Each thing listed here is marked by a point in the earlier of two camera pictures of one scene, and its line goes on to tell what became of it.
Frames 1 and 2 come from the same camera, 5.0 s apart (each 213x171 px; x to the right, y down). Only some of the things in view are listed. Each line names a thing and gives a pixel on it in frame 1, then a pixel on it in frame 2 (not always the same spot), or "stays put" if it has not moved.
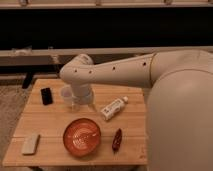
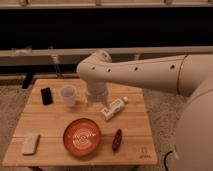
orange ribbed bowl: (81, 137) stays put
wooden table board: (111, 131) stays put
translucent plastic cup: (66, 95) stays put
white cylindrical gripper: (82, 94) -> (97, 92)
